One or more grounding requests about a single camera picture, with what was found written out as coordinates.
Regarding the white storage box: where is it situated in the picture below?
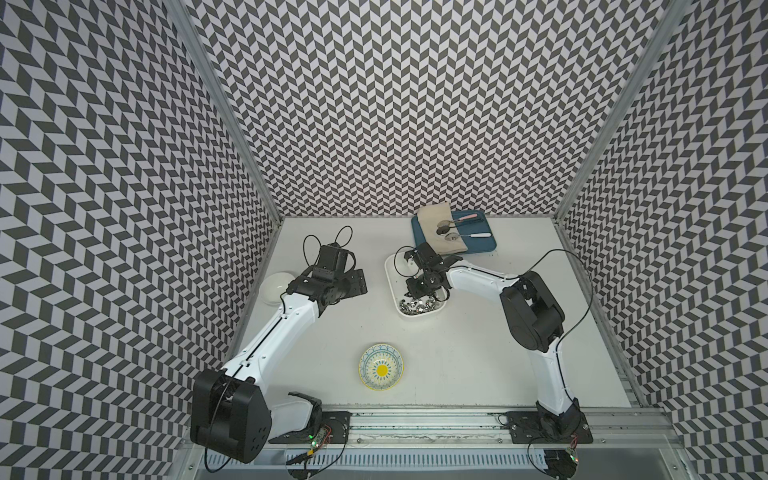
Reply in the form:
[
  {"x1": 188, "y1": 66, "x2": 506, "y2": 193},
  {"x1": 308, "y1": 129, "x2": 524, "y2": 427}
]
[{"x1": 384, "y1": 250, "x2": 446, "y2": 319}]

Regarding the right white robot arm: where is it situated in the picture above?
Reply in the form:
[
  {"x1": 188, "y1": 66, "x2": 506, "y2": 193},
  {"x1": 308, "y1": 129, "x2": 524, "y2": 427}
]
[{"x1": 404, "y1": 250, "x2": 593, "y2": 445}]

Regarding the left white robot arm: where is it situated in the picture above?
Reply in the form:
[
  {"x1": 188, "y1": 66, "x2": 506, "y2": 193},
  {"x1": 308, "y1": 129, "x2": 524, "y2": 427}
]
[{"x1": 190, "y1": 269, "x2": 367, "y2": 463}]

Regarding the silver wing nut pile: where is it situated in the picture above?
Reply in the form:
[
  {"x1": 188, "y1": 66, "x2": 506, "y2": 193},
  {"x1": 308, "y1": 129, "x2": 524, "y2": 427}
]
[{"x1": 398, "y1": 296, "x2": 443, "y2": 316}]

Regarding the white round bowl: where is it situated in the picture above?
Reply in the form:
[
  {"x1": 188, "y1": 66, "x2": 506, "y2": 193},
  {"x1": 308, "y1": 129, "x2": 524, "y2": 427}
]
[{"x1": 258, "y1": 271, "x2": 295, "y2": 306}]

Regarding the beige cloth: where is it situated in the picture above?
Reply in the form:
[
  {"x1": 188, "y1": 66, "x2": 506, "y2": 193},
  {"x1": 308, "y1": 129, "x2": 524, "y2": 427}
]
[{"x1": 417, "y1": 202, "x2": 468, "y2": 255}]

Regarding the teal tray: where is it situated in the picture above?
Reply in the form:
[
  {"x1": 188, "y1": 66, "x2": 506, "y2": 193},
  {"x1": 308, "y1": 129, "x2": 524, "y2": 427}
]
[{"x1": 410, "y1": 209, "x2": 498, "y2": 255}]

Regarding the yellow patterned bowl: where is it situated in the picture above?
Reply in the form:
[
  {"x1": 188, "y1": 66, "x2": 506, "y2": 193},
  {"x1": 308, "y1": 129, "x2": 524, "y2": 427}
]
[{"x1": 358, "y1": 343, "x2": 404, "y2": 391}]

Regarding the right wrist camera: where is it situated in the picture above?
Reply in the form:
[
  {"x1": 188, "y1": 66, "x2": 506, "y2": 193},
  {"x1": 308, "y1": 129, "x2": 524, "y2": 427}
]
[{"x1": 412, "y1": 242, "x2": 443, "y2": 270}]

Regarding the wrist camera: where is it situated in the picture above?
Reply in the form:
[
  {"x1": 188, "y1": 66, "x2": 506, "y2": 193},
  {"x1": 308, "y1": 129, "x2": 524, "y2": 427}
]
[
  {"x1": 412, "y1": 242, "x2": 443, "y2": 270},
  {"x1": 315, "y1": 243, "x2": 351, "y2": 275}
]

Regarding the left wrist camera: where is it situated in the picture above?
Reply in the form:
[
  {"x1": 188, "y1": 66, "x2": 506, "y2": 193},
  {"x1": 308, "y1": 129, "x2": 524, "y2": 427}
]
[{"x1": 315, "y1": 243, "x2": 351, "y2": 275}]

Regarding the white handled spoon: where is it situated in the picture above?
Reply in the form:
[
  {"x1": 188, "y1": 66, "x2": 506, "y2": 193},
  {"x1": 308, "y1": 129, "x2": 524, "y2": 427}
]
[{"x1": 445, "y1": 232, "x2": 493, "y2": 241}]

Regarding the dark handled spoon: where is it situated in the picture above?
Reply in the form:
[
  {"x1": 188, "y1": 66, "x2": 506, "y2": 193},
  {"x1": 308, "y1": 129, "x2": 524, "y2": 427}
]
[{"x1": 435, "y1": 220, "x2": 477, "y2": 235}]

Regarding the pink handled spoon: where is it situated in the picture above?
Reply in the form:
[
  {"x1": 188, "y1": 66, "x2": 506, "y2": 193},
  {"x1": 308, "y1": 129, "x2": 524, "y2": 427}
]
[{"x1": 440, "y1": 213, "x2": 480, "y2": 226}]

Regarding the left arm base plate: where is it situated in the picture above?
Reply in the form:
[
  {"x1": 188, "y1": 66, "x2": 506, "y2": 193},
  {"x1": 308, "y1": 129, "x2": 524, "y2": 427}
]
[{"x1": 269, "y1": 411, "x2": 351, "y2": 445}]

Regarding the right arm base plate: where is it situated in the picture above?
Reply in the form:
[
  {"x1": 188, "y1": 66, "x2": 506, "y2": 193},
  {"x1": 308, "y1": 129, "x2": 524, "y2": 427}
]
[{"x1": 504, "y1": 410, "x2": 594, "y2": 446}]

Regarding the aluminium rail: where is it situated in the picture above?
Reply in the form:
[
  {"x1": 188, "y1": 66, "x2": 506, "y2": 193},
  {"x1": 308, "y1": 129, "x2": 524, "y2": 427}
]
[{"x1": 227, "y1": 405, "x2": 679, "y2": 450}]

